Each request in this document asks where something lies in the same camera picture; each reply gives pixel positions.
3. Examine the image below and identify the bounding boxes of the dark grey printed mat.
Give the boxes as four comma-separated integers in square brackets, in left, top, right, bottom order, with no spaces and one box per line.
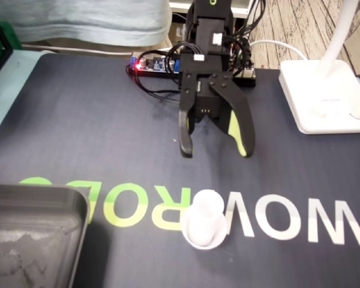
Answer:
[0,53,360,288]

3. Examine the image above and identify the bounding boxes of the white lamp base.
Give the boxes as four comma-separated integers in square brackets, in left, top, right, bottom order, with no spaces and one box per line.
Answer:
[278,59,360,135]

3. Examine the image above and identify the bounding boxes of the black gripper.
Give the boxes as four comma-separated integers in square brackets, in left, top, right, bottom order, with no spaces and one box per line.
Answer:
[178,71,256,159]

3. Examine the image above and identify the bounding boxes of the white plastic cup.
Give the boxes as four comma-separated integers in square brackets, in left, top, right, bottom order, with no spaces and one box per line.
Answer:
[182,206,228,250]

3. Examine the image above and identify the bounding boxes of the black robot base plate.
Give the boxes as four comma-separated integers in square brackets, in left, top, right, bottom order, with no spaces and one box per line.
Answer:
[134,68,257,88]

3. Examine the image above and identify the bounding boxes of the white shelf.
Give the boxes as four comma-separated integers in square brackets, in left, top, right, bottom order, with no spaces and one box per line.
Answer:
[169,0,257,14]

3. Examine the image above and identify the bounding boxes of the white lamp neck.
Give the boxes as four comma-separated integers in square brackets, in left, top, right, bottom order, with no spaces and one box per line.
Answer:
[322,0,360,65]

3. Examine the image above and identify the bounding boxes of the thin black base wires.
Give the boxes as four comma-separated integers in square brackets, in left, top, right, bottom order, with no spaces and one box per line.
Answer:
[125,64,182,102]

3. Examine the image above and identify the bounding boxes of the blue circuit board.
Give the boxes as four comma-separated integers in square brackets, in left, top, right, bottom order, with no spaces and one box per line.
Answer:
[129,55,182,74]

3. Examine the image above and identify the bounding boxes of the black arm servo cable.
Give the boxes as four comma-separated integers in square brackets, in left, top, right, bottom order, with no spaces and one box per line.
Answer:
[170,43,200,61]

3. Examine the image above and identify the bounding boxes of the green box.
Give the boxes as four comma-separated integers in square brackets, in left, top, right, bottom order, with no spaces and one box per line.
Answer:
[0,23,23,50]

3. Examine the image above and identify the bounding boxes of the white lamp cable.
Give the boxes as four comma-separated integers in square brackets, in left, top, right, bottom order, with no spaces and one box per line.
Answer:
[248,40,308,61]

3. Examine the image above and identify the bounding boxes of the robot controller board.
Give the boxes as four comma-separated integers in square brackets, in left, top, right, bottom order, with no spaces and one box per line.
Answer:
[230,44,256,79]

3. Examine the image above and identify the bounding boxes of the black wire bundle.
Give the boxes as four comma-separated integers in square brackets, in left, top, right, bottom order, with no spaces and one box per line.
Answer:
[227,0,272,73]

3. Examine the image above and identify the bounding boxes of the black metal rack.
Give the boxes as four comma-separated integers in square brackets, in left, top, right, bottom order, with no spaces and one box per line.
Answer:
[0,11,13,88]

